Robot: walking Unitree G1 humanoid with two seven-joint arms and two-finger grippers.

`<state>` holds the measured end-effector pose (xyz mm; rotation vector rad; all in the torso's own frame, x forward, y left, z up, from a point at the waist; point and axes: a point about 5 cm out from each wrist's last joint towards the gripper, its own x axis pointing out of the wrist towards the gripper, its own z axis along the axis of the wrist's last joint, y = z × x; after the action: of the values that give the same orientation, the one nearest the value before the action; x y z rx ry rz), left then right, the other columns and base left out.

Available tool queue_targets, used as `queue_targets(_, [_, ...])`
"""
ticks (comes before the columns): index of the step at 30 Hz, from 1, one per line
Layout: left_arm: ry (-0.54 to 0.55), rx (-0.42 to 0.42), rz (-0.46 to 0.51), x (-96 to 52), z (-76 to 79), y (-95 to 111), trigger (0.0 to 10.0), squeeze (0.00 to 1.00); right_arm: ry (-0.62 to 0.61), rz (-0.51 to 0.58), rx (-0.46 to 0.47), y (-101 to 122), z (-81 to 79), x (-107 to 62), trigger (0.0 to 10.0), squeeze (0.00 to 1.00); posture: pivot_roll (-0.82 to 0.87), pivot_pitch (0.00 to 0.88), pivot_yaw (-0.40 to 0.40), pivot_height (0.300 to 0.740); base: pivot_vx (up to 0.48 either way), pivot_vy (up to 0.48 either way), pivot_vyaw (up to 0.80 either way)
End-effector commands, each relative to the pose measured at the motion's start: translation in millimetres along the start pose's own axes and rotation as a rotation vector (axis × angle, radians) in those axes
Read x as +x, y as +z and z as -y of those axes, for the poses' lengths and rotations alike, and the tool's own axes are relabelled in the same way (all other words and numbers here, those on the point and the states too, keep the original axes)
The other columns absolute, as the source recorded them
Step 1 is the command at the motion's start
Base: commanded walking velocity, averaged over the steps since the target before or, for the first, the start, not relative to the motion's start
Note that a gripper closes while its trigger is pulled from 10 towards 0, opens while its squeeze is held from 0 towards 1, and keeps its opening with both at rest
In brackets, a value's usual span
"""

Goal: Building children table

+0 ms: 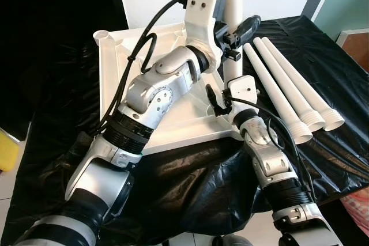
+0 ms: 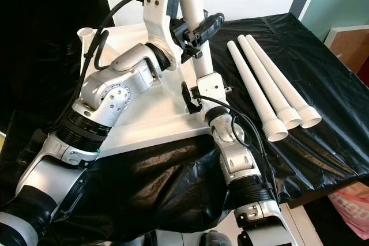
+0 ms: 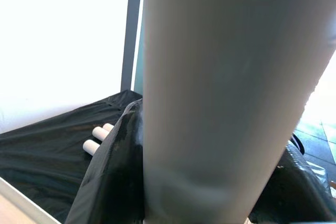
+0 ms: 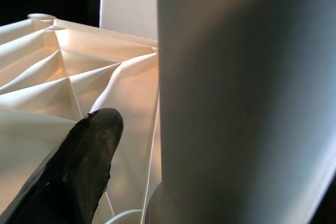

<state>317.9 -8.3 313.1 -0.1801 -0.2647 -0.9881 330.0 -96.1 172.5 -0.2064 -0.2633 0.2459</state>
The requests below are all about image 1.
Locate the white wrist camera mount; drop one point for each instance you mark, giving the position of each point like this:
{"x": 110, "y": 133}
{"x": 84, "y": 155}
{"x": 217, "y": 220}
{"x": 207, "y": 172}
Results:
{"x": 242, "y": 90}
{"x": 202, "y": 10}

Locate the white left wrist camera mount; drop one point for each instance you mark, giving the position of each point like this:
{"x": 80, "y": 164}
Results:
{"x": 202, "y": 10}

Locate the grey robot right leg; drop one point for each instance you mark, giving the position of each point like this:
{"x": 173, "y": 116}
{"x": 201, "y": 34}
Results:
{"x": 233, "y": 241}

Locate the white plastic table top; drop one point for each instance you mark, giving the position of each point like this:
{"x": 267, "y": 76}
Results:
{"x": 190, "y": 124}

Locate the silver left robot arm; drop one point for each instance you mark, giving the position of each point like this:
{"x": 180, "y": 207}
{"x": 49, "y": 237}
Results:
{"x": 161, "y": 84}

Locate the black door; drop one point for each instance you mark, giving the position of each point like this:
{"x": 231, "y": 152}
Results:
{"x": 52, "y": 27}

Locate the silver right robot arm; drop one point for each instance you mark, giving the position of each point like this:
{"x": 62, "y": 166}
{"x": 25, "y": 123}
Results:
{"x": 265, "y": 154}

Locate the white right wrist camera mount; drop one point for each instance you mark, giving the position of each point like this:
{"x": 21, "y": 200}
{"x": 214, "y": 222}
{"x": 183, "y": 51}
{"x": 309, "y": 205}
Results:
{"x": 242, "y": 90}

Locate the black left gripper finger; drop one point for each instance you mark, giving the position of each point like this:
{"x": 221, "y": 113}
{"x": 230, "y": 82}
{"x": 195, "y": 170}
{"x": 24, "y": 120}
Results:
{"x": 247, "y": 27}

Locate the yellow cardboard box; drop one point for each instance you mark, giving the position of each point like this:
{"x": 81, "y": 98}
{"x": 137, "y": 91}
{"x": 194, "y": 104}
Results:
{"x": 8, "y": 151}

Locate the brown wooden cabinet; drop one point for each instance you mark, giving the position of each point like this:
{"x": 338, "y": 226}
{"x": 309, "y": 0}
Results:
{"x": 354, "y": 50}

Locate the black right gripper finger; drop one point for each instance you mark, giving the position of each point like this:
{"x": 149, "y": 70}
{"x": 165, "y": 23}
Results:
{"x": 213, "y": 96}

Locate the black plastic table cloth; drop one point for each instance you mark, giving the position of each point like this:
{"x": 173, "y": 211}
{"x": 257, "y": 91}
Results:
{"x": 190, "y": 188}

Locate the pink plastic bag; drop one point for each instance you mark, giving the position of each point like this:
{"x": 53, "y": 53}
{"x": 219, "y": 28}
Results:
{"x": 356, "y": 204}

